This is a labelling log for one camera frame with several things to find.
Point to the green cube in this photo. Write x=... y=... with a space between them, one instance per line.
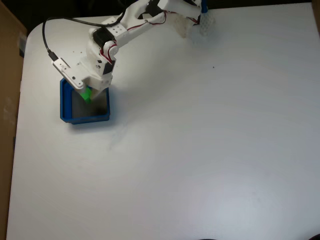
x=86 y=96

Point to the blue plastic box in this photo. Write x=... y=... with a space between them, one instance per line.
x=65 y=110

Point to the brown cardboard box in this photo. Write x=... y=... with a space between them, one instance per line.
x=7 y=100

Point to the blue table clamp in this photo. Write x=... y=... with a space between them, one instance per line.
x=204 y=6

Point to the silver camera box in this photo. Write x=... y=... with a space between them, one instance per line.
x=66 y=71

